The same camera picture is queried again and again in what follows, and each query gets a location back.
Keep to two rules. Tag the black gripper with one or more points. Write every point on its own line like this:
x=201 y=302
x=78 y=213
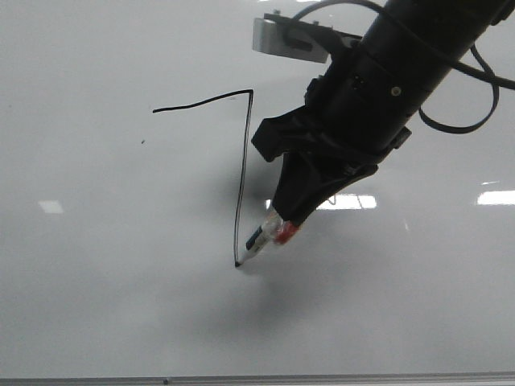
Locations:
x=357 y=110

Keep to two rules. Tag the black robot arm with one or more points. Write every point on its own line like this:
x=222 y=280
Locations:
x=439 y=34

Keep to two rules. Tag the white glossy whiteboard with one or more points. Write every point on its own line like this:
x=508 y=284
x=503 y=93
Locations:
x=122 y=162

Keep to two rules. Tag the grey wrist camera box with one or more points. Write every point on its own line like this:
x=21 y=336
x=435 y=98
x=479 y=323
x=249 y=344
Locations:
x=274 y=34

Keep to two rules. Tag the grey aluminium whiteboard frame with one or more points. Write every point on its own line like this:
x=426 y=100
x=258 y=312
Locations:
x=474 y=378

